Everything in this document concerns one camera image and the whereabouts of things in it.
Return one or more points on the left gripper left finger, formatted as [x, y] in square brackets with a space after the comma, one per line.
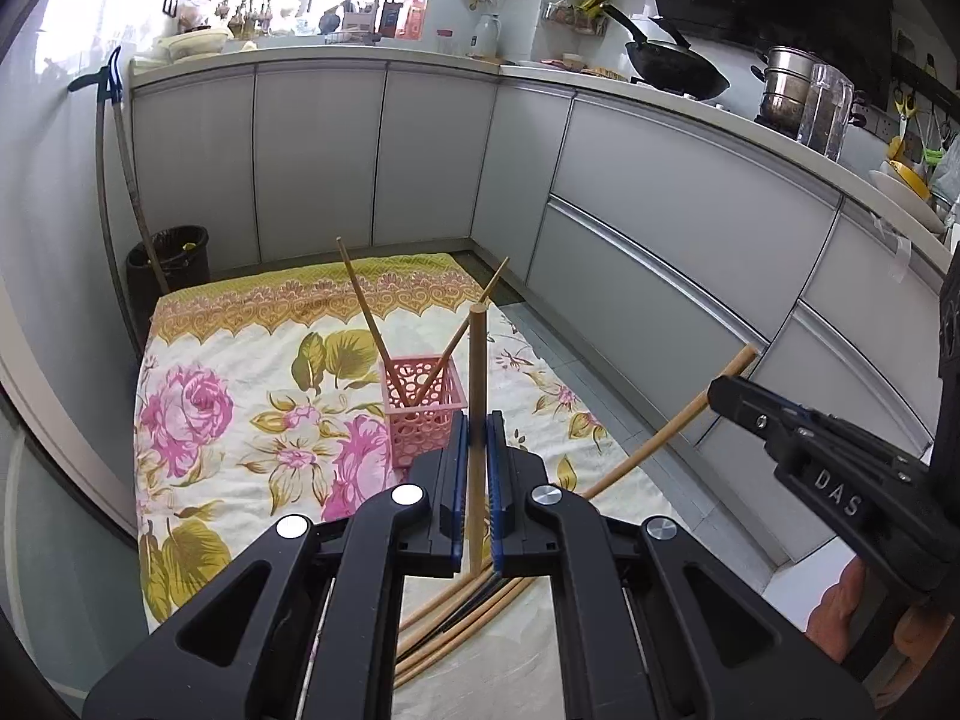
[304, 622]

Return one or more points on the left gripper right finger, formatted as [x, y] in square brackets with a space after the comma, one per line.
[650, 624]

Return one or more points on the person right hand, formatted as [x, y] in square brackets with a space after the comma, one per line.
[916, 635]

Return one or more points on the floral tablecloth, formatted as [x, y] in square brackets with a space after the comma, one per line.
[261, 397]

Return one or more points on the pink perforated utensil holder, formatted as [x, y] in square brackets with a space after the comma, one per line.
[419, 423]

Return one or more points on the white bowl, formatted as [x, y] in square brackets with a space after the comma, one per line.
[908, 200]

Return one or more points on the glass pitcher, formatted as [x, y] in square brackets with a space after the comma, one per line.
[827, 111]

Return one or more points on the black trash bin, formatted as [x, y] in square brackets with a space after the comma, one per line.
[183, 254]

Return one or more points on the steel steamer pot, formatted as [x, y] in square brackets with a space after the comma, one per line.
[786, 73]

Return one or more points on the black wok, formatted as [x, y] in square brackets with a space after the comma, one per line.
[669, 65]

